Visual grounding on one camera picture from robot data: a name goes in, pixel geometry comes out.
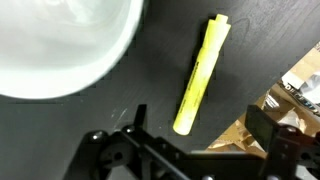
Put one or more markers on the white green ceramic mug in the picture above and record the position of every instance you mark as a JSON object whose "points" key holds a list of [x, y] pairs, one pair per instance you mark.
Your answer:
{"points": [[53, 48]]}

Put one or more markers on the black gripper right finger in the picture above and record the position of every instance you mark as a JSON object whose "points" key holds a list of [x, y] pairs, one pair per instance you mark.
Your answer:
{"points": [[261, 126]]}

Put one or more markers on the yellow highlighter marker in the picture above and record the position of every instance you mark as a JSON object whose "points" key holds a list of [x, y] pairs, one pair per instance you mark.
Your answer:
{"points": [[215, 35]]}

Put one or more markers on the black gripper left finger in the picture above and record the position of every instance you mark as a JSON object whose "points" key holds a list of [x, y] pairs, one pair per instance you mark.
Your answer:
{"points": [[140, 117]]}

